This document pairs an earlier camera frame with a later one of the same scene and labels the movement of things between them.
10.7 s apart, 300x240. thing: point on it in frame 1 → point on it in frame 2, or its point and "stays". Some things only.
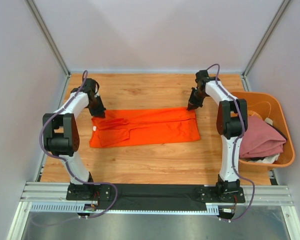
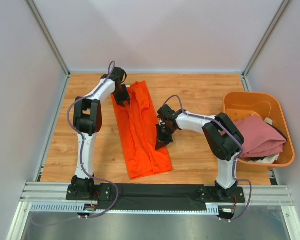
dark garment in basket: x=280 y=132 stays
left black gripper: x=100 y=112 → x=126 y=97
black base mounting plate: x=146 y=197 stays
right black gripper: x=192 y=104 → x=161 y=142
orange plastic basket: x=269 y=105 stays
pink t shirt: x=261 y=139 stays
